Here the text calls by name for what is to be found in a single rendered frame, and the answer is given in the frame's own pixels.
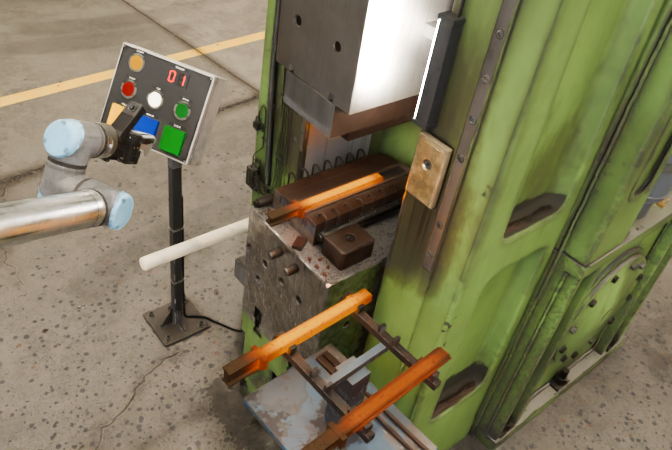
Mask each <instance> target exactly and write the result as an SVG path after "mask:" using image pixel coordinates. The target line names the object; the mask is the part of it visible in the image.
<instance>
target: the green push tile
mask: <svg viewBox="0 0 672 450"><path fill-rule="evenodd" d="M186 134H187V133H186V132H184V131H181V130H179V129H176V128H174V127H171V126H169V125H165V127H164V130H163V134H162V137H161V140H160V143H159V146H158V148H160V149H162V150H164V151H167V152H169V153H171V154H174V155H176V156H180V153H181V150H182V147H183V144H184V141H185V138H186Z"/></svg>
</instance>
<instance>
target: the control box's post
mask: <svg viewBox="0 0 672 450"><path fill-rule="evenodd" d="M167 163H168V187H169V226H170V227H171V228H172V229H173V230H177V229H179V228H182V168H181V167H182V163H179V162H177V161H175V160H172V159H170V158H168V157H167ZM179 243H182V230H180V231H178V232H175V233H173V232H172V231H170V247H171V246H174V245H176V244H179ZM170 273H171V279H172V280H173V282H178V281H180V280H182V257H180V258H177V259H175V260H172V261H170ZM171 308H173V310H174V323H175V324H177V311H178V310H180V311H181V314H182V317H183V302H182V282H180V283H178V284H175V285H174V284H172V282H171Z"/></svg>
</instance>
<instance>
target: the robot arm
mask: <svg viewBox="0 0 672 450"><path fill-rule="evenodd" d="M144 113H145V109H144V107H143V106H142V105H141V104H139V103H136V102H134V101H129V103H128V104H127V105H126V106H125V108H124V109H123V110H122V112H121V113H120V114H119V115H118V117H117V118H116V119H115V121H114V122H113V123H112V124H111V125H109V124H107V123H100V122H89V121H79V120H75V119H59V120H56V121H54V122H52V123H51V124H50V125H49V126H48V127H47V129H46V131H45V133H44V146H45V149H46V151H47V152H48V153H49V154H48V157H47V161H46V165H45V168H44V172H43V176H42V179H41V183H40V185H39V187H38V195H37V198H31V199H24V200H18V201H11V202H4V203H0V249H2V248H6V247H10V246H14V245H19V244H23V243H27V242H31V241H36V240H40V239H44V238H48V237H52V236H57V235H61V234H65V233H69V232H73V231H78V230H82V229H86V228H94V227H99V226H107V227H109V228H110V229H114V230H119V229H121V228H122V227H124V226H125V225H126V223H127V222H128V220H129V219H130V217H131V214H132V210H133V206H134V202H133V198H132V196H131V195H129V194H127V193H125V192H124V191H123V190H122V191H121V190H118V189H116V188H113V187H111V186H109V185H106V184H104V183H102V182H99V181H97V180H94V179H92V178H90V177H87V176H85V172H86V168H87V165H88V161H89V158H99V159H101V160H103V161H105V162H109V160H116V161H118V162H121V163H123V164H137V162H138V159H139V157H140V154H141V151H140V150H139V149H142V150H143V156H144V157H146V156H147V155H148V153H149V151H150V149H151V147H152V145H153V144H154V143H155V142H156V138H155V137H154V136H153V135H151V134H147V133H143V132H139V131H135V130H132V129H133V128H134V126H135V125H136V124H137V122H138V121H139V120H140V118H141V117H142V116H143V114H144ZM118 159H119V160H118ZM129 162H134V163H129Z"/></svg>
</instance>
